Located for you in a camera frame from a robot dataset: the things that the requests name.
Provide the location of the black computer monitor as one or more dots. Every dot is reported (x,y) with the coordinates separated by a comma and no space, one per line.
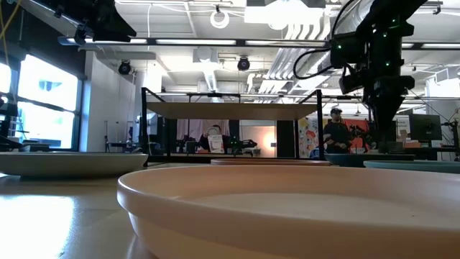
(426,127)

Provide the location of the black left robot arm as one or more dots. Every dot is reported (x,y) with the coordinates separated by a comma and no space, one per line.
(72,9)

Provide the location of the peach plate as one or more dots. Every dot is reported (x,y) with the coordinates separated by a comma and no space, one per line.
(251,230)

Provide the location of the dark navy plate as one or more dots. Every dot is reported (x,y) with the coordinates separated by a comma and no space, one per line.
(352,159)

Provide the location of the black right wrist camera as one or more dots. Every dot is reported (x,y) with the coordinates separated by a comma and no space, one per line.
(353,83)

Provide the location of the black aluminium table frame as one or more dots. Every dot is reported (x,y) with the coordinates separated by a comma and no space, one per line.
(201,158)

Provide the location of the silver ventilation duct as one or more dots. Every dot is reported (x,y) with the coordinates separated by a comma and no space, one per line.
(350,18)

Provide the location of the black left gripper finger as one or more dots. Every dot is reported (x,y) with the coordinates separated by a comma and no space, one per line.
(120,30)

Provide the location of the small background robot arm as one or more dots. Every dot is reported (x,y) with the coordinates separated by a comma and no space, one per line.
(237,144)

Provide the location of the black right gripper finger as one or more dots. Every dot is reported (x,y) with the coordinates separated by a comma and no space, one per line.
(379,117)
(391,117)

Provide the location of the person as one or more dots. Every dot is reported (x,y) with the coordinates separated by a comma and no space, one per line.
(336,135)
(215,130)

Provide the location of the white red box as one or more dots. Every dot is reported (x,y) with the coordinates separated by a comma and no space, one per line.
(215,144)

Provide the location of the terracotta pink plate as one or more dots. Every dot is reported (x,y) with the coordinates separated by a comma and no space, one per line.
(269,162)

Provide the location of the black ceiling spotlight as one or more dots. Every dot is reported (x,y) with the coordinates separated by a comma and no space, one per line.
(124,68)
(243,63)

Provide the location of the sage green plate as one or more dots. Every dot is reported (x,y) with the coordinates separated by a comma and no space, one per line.
(413,167)

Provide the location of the colourful wall poster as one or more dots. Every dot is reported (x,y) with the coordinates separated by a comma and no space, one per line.
(309,138)

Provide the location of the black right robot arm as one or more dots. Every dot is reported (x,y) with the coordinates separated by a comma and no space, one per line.
(391,14)

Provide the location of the background desk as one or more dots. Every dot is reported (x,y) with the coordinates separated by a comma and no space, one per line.
(431,149)

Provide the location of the black background stand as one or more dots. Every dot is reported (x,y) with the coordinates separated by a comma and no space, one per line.
(7,108)

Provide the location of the orange partition board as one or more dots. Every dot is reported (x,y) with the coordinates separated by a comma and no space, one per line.
(361,125)

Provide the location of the pale green plate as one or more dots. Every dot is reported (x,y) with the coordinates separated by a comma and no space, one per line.
(72,163)

